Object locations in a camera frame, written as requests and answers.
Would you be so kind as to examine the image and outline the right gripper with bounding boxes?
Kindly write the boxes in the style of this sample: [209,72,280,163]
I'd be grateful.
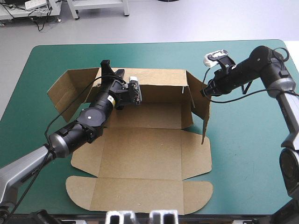
[206,68,235,97]

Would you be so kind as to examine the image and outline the white wheeled rack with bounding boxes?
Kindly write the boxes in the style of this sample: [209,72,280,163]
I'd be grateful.
[0,0,63,27]

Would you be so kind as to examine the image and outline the white power strip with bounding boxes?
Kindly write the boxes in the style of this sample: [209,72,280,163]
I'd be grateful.
[24,0,48,10]

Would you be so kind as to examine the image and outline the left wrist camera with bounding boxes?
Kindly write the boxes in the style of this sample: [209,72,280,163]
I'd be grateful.
[128,75,142,105]

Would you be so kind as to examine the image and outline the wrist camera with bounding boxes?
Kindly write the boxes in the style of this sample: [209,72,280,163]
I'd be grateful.
[128,75,142,105]
[203,49,236,70]

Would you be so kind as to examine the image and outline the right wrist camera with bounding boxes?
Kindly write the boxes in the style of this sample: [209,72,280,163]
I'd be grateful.
[203,49,236,70]

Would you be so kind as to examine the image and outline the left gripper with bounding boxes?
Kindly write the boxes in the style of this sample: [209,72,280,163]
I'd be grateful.
[100,59,130,110]

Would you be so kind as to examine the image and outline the brown cardboard box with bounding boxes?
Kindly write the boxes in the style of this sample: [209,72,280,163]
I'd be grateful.
[46,67,214,216]

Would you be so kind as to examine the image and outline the white metal table frame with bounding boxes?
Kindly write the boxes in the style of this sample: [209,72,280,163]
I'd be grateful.
[67,0,130,20]

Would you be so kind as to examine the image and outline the black floor cable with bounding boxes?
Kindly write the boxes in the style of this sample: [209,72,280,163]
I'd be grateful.
[28,8,54,32]

